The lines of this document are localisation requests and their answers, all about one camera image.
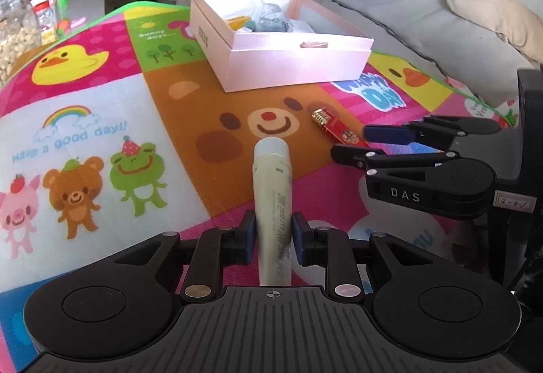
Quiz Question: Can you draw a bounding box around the beige cushion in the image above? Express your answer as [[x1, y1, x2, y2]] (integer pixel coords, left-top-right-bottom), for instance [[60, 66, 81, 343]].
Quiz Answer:
[[445, 0, 543, 62]]

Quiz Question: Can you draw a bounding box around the small yellow item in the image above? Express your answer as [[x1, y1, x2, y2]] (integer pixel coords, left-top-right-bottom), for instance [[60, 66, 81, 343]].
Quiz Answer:
[[224, 15, 252, 31]]

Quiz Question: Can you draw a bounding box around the red patterned packet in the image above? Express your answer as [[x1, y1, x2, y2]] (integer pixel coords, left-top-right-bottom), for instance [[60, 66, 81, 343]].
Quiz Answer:
[[312, 107, 388, 155]]

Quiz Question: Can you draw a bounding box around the colourful cartoon play mat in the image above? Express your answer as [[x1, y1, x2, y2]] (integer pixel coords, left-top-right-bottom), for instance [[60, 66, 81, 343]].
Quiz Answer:
[[0, 2, 518, 373]]

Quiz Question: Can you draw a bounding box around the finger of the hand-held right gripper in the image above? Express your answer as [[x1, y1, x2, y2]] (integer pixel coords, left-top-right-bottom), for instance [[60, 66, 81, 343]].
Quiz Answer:
[[363, 115, 502, 151], [330, 144, 459, 181]]

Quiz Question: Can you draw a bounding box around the pink cardboard box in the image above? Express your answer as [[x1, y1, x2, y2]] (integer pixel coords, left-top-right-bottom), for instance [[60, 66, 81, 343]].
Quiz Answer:
[[189, 0, 375, 93]]

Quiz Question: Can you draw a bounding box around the grey sofa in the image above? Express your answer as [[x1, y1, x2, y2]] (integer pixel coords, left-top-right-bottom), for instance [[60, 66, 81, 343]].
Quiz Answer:
[[150, 0, 543, 106]]

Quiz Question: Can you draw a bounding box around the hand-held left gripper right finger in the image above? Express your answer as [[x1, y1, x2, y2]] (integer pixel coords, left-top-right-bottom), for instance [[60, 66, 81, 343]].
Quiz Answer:
[[292, 212, 429, 302]]

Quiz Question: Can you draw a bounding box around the grey plastic bag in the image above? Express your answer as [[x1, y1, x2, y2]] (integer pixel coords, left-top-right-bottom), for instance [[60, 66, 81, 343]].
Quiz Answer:
[[246, 0, 289, 33]]

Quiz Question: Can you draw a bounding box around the cluster of colourful toys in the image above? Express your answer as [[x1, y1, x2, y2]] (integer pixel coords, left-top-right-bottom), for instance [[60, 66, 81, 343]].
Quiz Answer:
[[16, 0, 86, 45]]

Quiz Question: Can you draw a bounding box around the cream tube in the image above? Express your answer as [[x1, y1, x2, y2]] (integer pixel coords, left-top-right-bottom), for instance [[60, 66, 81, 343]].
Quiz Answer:
[[253, 137, 293, 287]]

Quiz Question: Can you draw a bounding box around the low grey table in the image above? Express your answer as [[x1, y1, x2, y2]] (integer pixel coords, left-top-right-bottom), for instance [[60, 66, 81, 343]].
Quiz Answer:
[[68, 0, 106, 28]]

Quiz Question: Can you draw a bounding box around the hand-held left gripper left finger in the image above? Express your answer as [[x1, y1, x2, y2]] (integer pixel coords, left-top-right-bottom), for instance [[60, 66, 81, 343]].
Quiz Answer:
[[114, 210, 256, 302]]

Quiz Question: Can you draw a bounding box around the clear jar of nuts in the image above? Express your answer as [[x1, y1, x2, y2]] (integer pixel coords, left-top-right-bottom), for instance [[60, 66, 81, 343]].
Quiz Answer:
[[0, 0, 43, 87]]

